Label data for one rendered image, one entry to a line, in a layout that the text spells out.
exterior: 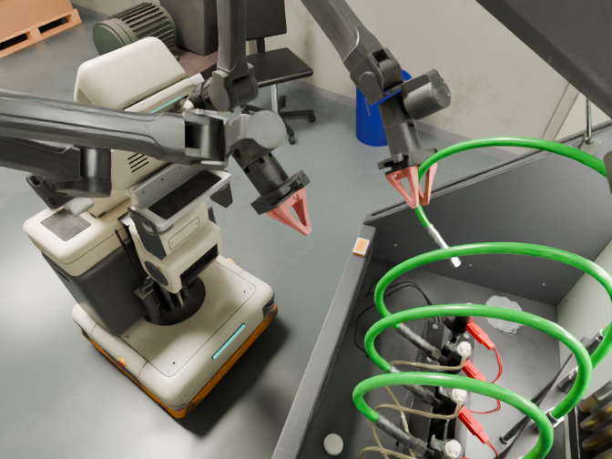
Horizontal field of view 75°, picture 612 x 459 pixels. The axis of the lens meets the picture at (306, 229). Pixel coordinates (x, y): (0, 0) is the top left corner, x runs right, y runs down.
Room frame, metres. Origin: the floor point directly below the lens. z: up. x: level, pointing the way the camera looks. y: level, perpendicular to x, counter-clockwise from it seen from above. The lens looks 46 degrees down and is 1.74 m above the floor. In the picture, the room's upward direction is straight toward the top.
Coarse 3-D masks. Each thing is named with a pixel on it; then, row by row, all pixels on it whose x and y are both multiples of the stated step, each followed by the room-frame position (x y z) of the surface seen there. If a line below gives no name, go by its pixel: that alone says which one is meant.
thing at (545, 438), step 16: (368, 384) 0.21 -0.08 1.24; (384, 384) 0.20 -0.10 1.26; (400, 384) 0.19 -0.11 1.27; (432, 384) 0.18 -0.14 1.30; (448, 384) 0.18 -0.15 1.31; (464, 384) 0.17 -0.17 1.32; (480, 384) 0.17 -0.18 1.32; (512, 400) 0.16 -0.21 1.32; (528, 400) 0.16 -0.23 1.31; (368, 416) 0.20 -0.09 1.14; (384, 416) 0.21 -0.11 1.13; (544, 416) 0.15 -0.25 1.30; (400, 432) 0.19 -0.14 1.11; (544, 432) 0.14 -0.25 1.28; (416, 448) 0.17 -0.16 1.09; (544, 448) 0.13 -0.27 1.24
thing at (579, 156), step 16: (464, 144) 0.53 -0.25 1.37; (480, 144) 0.51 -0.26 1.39; (496, 144) 0.50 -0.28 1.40; (512, 144) 0.48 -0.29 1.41; (528, 144) 0.47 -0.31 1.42; (544, 144) 0.46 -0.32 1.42; (560, 144) 0.45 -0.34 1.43; (432, 160) 0.56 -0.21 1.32; (576, 160) 0.43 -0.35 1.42; (592, 160) 0.42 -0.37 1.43; (416, 208) 0.56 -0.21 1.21
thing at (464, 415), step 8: (464, 408) 0.23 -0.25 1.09; (464, 416) 0.22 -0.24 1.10; (472, 416) 0.21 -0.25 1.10; (464, 424) 0.21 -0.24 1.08; (472, 424) 0.20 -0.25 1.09; (480, 424) 0.20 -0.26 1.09; (472, 432) 0.20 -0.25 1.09; (480, 432) 0.19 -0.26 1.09; (480, 440) 0.18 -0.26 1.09; (488, 440) 0.18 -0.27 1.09
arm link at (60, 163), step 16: (0, 144) 0.51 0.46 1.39; (16, 144) 0.53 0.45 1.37; (32, 144) 0.55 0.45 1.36; (48, 144) 0.58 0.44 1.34; (64, 144) 0.62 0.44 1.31; (0, 160) 0.50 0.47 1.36; (16, 160) 0.51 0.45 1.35; (32, 160) 0.53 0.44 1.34; (48, 160) 0.55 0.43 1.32; (64, 160) 0.58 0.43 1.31; (48, 176) 0.56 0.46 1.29; (64, 176) 0.56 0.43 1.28; (64, 192) 0.57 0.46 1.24; (80, 192) 0.58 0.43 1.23; (96, 192) 0.58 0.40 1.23
